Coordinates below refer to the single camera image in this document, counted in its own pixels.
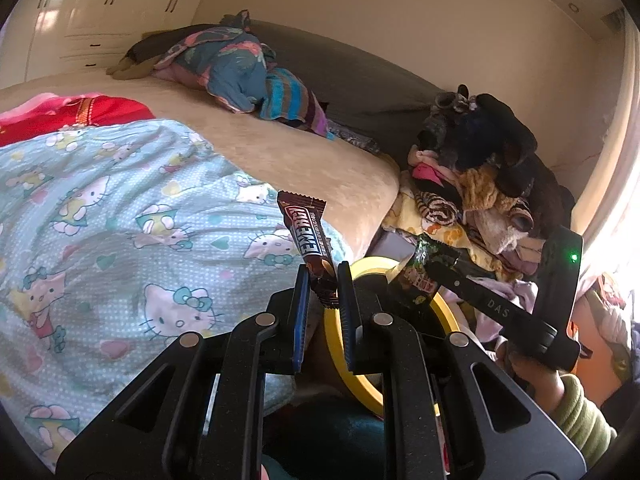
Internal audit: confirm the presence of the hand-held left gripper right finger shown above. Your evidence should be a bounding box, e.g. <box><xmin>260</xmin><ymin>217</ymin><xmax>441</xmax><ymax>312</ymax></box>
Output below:
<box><xmin>337</xmin><ymin>261</ymin><xmax>586</xmax><ymax>480</ymax></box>

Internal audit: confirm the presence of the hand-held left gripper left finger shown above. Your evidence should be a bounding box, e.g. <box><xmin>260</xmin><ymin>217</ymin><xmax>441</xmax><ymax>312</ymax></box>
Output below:
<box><xmin>55</xmin><ymin>265</ymin><xmax>312</xmax><ymax>480</ymax></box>

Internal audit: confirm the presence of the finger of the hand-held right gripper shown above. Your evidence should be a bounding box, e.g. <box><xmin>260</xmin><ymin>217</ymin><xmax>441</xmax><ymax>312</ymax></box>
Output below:
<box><xmin>436</xmin><ymin>255</ymin><xmax>557</xmax><ymax>357</ymax></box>

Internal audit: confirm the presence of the yellow-rimmed black trash bin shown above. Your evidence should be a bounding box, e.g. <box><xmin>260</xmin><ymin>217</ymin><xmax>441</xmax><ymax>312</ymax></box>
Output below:
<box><xmin>322</xmin><ymin>256</ymin><xmax>461</xmax><ymax>418</ymax></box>

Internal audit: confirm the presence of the dark green snack packet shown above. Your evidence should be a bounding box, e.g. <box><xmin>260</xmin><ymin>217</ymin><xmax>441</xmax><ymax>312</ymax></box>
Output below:
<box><xmin>387</xmin><ymin>234</ymin><xmax>461</xmax><ymax>308</ymax></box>

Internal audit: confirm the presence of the brown chocolate bar wrapper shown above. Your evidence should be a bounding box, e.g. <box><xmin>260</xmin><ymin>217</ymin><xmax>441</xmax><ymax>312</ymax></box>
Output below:
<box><xmin>276</xmin><ymin>191</ymin><xmax>341</xmax><ymax>308</ymax></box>

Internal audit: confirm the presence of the person's right hand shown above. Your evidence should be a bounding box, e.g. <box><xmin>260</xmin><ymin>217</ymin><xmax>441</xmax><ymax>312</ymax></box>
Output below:
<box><xmin>495</xmin><ymin>337</ymin><xmax>567</xmax><ymax>417</ymax></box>

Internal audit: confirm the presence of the grey flat box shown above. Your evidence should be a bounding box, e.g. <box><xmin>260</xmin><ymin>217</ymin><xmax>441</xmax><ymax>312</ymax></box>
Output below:
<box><xmin>372</xmin><ymin>232</ymin><xmax>421</xmax><ymax>262</ymax></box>

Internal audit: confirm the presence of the person's leg in dark pants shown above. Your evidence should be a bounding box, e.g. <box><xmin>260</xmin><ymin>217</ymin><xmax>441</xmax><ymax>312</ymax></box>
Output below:
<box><xmin>260</xmin><ymin>395</ymin><xmax>396</xmax><ymax>480</ymax></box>

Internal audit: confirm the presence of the pile of clothes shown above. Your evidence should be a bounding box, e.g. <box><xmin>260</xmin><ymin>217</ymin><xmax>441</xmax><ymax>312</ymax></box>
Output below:
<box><xmin>382</xmin><ymin>85</ymin><xmax>576</xmax><ymax>351</ymax></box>

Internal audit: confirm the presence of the white window curtain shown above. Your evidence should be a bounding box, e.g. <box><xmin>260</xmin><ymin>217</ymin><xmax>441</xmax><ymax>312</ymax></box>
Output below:
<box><xmin>570</xmin><ymin>10</ymin><xmax>640</xmax><ymax>281</ymax></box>

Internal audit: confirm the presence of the bed with beige sheet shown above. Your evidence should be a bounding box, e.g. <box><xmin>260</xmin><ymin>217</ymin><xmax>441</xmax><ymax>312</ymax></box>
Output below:
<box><xmin>0</xmin><ymin>67</ymin><xmax>401</xmax><ymax>261</ymax></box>

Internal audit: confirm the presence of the dark patterned fabric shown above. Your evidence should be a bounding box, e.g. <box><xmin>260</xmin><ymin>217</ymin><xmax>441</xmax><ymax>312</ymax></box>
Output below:
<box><xmin>327</xmin><ymin>127</ymin><xmax>381</xmax><ymax>153</ymax></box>

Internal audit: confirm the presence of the light blue cartoon blanket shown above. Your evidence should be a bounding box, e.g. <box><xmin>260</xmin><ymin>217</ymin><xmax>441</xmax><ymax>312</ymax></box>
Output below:
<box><xmin>0</xmin><ymin>119</ymin><xmax>351</xmax><ymax>471</ymax></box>

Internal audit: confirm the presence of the striped towel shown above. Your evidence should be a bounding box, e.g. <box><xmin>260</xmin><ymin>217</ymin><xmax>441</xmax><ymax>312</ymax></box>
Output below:
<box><xmin>257</xmin><ymin>67</ymin><xmax>336</xmax><ymax>141</ymax></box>

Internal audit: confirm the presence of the grey headboard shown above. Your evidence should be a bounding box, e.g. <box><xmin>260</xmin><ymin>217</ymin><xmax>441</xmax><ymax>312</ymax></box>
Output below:
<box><xmin>245</xmin><ymin>20</ymin><xmax>451</xmax><ymax>156</ymax></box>

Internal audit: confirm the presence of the red blanket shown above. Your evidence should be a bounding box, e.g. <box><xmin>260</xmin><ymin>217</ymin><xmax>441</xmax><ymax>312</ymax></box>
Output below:
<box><xmin>0</xmin><ymin>92</ymin><xmax>157</xmax><ymax>147</ymax></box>

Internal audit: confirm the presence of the cream wardrobe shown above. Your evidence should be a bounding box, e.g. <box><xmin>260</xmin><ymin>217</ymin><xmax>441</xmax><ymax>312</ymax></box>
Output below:
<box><xmin>0</xmin><ymin>0</ymin><xmax>221</xmax><ymax>86</ymax></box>

